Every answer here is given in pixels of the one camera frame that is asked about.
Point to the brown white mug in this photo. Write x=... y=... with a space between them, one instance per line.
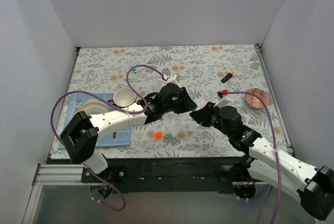
x=123 y=97

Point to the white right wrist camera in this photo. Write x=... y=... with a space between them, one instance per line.
x=223 y=99

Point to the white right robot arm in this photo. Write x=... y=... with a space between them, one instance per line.
x=311 y=186

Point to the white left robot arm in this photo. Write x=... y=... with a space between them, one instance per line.
x=83 y=131

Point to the light blue highlighter cap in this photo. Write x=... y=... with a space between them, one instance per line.
x=133 y=68

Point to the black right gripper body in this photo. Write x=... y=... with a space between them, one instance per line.
x=207 y=115

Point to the silver fork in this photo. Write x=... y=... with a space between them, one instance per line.
x=78 y=103

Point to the cream ceramic plate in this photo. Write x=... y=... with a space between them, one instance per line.
x=92 y=106

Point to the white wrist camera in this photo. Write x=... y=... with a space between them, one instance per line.
x=223 y=99
x=173 y=79

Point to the red patterned bowl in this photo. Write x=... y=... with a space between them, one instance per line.
x=257 y=99

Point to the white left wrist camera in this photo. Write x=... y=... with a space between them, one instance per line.
x=173 y=79

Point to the orange highlighter cap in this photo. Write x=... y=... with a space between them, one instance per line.
x=158 y=135

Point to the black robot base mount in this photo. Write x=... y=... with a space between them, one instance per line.
x=219 y=175

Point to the black orange highlighter marker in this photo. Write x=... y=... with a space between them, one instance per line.
x=227 y=77

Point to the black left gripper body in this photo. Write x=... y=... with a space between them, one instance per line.
x=182 y=101

